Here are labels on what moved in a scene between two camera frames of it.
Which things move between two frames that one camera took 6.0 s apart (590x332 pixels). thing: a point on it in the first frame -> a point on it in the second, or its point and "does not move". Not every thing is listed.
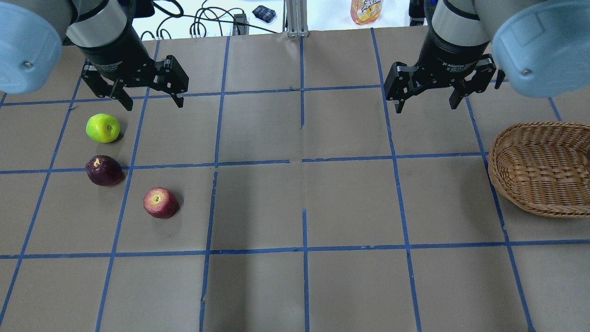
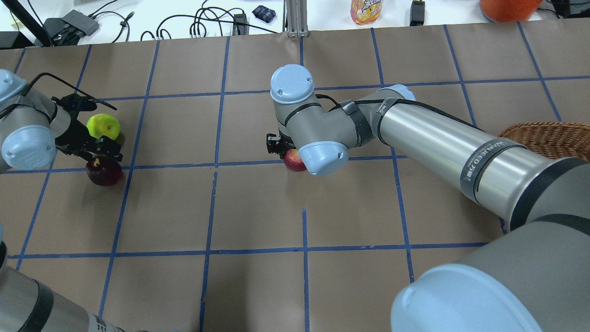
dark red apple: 103,171 does not move
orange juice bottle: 364,11 does not move
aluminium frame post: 297,18 does not move
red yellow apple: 161,203 -> 293,161
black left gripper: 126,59 -> 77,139
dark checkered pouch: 264,14 does not move
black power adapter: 240,25 does not move
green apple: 103,127 does not move
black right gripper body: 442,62 -> 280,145
